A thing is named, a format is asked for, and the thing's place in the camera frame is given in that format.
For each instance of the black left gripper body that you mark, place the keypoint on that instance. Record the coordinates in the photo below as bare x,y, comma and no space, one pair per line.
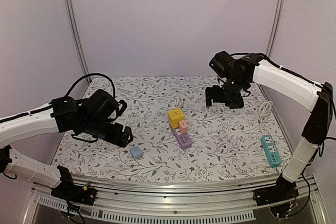
113,137

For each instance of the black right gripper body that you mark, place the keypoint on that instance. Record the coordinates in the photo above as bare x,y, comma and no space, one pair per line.
226,98

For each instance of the blue plug adapter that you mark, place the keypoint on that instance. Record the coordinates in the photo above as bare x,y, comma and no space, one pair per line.
136,152

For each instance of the yellow cube socket adapter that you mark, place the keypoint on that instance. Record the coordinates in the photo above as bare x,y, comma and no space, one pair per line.
175,115

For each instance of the pink plug adapter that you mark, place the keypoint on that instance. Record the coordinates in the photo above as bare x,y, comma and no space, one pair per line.
183,126

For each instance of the purple power strip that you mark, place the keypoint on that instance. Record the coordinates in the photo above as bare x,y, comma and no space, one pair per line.
183,140

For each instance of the teal power strip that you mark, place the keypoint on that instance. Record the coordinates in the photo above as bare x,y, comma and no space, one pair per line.
271,151

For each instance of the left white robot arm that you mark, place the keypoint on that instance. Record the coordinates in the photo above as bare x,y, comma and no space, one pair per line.
95,116

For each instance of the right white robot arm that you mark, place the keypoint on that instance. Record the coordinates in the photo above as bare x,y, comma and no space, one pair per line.
238,71

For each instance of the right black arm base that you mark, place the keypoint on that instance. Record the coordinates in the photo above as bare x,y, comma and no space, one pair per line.
282,190

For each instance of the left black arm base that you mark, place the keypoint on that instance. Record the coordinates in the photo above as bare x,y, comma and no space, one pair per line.
68,191

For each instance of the floral patterned table mat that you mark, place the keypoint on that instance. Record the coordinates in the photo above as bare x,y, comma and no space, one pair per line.
226,143

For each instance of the aluminium front rail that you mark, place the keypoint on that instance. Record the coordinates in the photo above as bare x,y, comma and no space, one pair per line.
228,201

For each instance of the right aluminium frame post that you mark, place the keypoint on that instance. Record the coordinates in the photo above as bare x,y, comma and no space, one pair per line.
275,27

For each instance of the aluminium frame post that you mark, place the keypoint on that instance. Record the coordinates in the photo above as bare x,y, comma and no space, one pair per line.
275,27
76,37

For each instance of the left aluminium frame post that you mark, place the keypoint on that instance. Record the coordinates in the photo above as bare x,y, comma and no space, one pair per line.
76,37

